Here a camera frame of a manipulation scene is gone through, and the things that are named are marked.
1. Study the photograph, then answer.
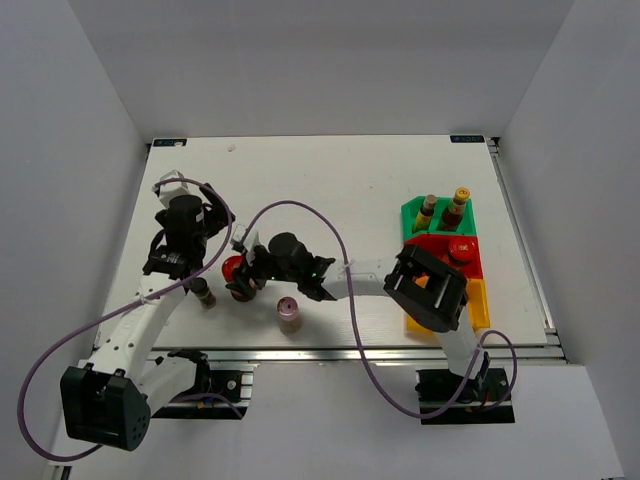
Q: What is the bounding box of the small yellow label bottle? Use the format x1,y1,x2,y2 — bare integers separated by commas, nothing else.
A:
412,194,438,233

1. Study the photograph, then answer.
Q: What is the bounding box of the yellow cap sauce bottle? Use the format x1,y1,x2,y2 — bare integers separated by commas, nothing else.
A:
441,187,471,231

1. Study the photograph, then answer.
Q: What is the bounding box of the pink cap spice shaker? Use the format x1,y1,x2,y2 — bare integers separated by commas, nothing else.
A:
276,297,302,334

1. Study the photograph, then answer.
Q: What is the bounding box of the black cap spice jar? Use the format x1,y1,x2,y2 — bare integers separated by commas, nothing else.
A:
190,278,216,309

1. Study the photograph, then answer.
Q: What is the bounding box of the right blue table label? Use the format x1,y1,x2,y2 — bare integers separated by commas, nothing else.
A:
449,135,485,144

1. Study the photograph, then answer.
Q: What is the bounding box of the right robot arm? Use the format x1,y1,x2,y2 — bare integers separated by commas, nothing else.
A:
222,232,489,403

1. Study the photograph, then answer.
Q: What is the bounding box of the yellow plastic bin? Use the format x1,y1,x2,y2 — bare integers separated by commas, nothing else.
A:
405,278,491,335

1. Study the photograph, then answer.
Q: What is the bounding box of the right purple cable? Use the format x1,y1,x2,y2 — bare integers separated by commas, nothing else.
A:
232,200,519,419

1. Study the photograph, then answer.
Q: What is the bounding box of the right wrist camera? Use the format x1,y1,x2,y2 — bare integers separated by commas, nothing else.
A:
231,224,260,265

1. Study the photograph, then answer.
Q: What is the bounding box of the aluminium table right rail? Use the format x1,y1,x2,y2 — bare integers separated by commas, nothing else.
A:
487,137,557,335

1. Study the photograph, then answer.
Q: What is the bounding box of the red plastic bin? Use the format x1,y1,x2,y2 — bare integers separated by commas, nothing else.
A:
405,233,483,279

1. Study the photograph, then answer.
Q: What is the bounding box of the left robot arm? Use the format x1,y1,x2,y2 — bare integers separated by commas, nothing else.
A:
60,178,235,451

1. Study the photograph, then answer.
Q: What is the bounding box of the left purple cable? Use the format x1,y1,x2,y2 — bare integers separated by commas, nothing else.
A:
17,177,246,461

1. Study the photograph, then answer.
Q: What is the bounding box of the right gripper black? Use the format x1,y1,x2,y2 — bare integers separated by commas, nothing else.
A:
227,242,301,298

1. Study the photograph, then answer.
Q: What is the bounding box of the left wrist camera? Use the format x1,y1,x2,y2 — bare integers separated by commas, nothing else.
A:
151,170,191,210

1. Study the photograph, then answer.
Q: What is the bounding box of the blue table label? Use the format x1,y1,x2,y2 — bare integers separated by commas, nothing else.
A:
449,135,485,144
151,138,187,148

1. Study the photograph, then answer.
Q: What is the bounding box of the red lid jar front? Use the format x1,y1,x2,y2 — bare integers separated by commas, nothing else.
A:
444,236,478,270

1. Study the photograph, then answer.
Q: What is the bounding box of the purple cable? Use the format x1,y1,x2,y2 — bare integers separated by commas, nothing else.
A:
232,200,519,419
17,177,246,461

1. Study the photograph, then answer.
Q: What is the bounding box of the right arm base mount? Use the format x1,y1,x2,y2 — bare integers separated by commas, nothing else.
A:
415,368,515,425

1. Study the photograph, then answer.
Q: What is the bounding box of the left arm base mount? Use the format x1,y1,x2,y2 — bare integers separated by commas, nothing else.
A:
139,349,253,420

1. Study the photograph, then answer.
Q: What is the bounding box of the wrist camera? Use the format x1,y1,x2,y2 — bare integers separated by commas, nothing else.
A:
151,170,191,210
231,224,260,265

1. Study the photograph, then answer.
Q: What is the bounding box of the left blue table label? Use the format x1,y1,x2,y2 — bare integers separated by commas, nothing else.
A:
151,138,187,148

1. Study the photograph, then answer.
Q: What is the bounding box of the red lid jar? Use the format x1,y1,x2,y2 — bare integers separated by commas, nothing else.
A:
444,236,478,270
221,255,247,283

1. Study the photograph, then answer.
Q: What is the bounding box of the green plastic bin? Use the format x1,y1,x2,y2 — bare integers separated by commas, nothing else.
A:
399,194,479,239

